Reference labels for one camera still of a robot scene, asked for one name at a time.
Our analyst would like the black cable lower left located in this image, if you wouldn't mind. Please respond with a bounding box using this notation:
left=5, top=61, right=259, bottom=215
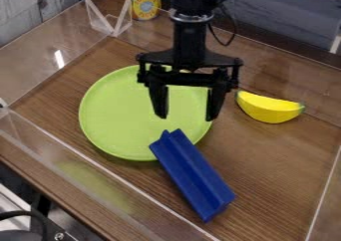
left=0, top=210, right=49, bottom=241

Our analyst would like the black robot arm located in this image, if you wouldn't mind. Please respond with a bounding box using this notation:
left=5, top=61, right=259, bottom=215
left=136, top=0, right=243, bottom=121

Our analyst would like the black metal table frame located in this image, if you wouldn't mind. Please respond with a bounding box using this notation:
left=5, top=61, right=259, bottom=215
left=30, top=193, right=78, bottom=241

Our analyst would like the yellow labelled tin can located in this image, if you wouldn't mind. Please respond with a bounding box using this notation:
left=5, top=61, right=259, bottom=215
left=129, top=0, right=161, bottom=21

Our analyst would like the blue T-shaped block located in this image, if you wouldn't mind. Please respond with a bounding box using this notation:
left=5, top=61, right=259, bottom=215
left=149, top=129, right=235, bottom=222

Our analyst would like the yellow banana toy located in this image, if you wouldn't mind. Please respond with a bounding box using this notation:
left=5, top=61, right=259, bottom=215
left=235, top=91, right=304, bottom=123

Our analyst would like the clear acrylic triangle bracket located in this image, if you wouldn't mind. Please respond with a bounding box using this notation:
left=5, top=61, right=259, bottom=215
left=84, top=0, right=132, bottom=38

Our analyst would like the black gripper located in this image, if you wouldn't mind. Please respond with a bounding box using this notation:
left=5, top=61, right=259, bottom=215
left=136, top=20, right=243, bottom=121

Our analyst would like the green round plate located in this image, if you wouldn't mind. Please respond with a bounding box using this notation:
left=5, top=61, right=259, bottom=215
left=78, top=65, right=211, bottom=161

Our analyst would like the clear acrylic front wall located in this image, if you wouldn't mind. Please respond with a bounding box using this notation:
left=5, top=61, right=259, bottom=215
left=0, top=107, right=219, bottom=241

